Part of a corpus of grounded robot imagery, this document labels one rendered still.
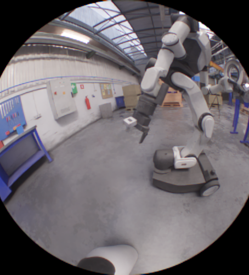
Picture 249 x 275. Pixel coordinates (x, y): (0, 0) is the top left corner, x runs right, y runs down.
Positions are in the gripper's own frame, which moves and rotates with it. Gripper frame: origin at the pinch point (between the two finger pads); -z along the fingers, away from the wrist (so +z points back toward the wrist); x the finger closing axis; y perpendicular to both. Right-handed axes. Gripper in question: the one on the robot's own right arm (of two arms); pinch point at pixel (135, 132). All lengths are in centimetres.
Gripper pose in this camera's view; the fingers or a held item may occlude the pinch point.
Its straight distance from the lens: 45.8
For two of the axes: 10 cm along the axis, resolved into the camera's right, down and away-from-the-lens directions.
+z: 3.3, -8.4, -4.4
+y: 7.5, -0.5, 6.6
